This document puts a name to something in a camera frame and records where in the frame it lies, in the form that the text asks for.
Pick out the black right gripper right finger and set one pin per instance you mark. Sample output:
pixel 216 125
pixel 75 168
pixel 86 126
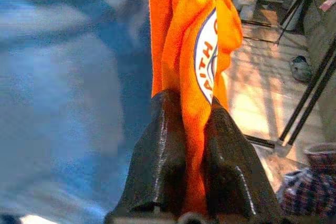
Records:
pixel 231 171

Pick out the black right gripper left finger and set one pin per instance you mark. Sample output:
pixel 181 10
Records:
pixel 157 161

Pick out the orange shirt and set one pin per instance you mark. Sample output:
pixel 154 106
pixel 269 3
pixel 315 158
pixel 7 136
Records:
pixel 183 37

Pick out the blue plaid shirt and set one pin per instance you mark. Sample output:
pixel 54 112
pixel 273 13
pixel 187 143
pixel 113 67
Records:
pixel 309 192

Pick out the black drying rack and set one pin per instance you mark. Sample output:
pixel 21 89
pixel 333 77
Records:
pixel 302 102

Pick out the dark slipper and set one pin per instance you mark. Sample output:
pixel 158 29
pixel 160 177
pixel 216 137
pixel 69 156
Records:
pixel 302 69

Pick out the white plastic pipe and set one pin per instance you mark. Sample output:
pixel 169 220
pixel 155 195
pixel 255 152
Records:
pixel 248 3

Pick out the green sofa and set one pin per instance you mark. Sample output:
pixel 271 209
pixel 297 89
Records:
pixel 324 30

